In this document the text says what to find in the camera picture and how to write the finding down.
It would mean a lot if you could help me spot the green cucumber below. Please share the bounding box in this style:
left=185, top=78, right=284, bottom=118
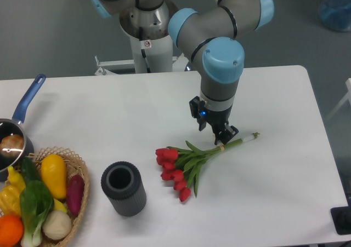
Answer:
left=21, top=157, right=42, bottom=185

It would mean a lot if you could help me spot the green bok choy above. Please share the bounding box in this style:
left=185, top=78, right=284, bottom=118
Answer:
left=20, top=181, right=54, bottom=246

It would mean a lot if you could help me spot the orange fruit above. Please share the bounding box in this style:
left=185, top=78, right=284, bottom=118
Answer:
left=1, top=215, right=24, bottom=246

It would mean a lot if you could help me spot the blue handled saucepan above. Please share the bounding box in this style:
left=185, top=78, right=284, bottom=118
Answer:
left=1, top=74, right=46, bottom=182

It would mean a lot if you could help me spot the blue plastic container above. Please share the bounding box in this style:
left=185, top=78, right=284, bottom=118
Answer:
left=319, top=0, right=350, bottom=32

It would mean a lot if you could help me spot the black device at table edge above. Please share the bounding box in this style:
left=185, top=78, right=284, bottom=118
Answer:
left=330, top=206, right=350, bottom=235

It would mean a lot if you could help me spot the purple sweet potato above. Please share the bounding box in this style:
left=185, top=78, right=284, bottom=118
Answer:
left=66, top=174, right=85, bottom=216

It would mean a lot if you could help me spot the bread roll in pan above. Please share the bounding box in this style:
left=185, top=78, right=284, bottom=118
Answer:
left=1, top=134, right=24, bottom=158

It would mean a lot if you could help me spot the woven wicker basket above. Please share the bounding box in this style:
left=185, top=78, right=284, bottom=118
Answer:
left=0, top=146, right=90, bottom=247

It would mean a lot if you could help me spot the dark grey ribbed vase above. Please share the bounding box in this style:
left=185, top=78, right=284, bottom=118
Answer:
left=101, top=161, right=147, bottom=217

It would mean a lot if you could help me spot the white garlic bulb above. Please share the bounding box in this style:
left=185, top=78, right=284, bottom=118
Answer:
left=42, top=210, right=72, bottom=240

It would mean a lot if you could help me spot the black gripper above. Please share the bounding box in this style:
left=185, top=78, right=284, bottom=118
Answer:
left=189, top=96, right=239, bottom=145

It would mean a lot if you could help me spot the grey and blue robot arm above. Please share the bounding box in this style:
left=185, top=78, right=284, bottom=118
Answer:
left=91, top=0, right=274, bottom=143

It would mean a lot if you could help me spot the red tulip bouquet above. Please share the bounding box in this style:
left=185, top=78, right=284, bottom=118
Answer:
left=155, top=132, right=260, bottom=203

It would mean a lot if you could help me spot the small yellow squash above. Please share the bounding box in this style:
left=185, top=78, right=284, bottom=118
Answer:
left=7, top=166, right=26, bottom=192

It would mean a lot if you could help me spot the white frame at right edge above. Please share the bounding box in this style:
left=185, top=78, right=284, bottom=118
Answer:
left=326, top=78, right=351, bottom=121

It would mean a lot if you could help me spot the yellow bell pepper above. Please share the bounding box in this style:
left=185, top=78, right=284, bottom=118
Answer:
left=1, top=185, right=21, bottom=217

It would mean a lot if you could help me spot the black cable on pedestal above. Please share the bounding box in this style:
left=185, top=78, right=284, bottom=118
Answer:
left=138, top=26, right=151, bottom=73

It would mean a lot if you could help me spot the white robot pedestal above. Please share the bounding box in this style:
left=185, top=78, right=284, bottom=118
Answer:
left=94, top=0, right=193, bottom=76

